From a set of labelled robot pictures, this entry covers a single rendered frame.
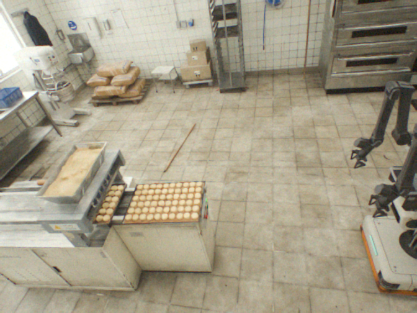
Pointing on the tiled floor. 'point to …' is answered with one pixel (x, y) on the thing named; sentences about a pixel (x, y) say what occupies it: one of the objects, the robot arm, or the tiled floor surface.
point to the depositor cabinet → (64, 253)
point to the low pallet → (122, 97)
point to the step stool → (165, 74)
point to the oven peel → (307, 38)
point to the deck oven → (368, 45)
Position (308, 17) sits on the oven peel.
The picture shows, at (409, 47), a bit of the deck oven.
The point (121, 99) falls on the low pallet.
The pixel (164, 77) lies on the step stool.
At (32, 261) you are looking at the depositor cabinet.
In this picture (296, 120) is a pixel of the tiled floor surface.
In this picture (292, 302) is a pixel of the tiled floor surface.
